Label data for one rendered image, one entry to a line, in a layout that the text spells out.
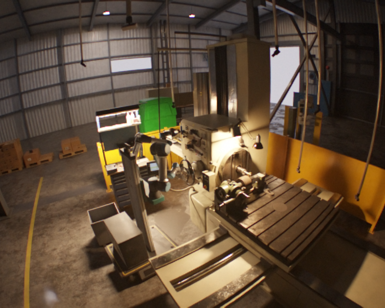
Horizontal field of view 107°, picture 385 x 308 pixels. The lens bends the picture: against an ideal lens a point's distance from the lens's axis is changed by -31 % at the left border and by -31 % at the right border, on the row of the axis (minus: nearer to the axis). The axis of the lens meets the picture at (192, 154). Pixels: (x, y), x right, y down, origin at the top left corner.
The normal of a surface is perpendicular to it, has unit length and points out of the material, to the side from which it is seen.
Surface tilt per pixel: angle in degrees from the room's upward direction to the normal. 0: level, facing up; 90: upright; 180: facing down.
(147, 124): 90
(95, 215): 90
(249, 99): 90
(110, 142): 90
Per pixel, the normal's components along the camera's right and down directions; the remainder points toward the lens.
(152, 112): 0.53, 0.19
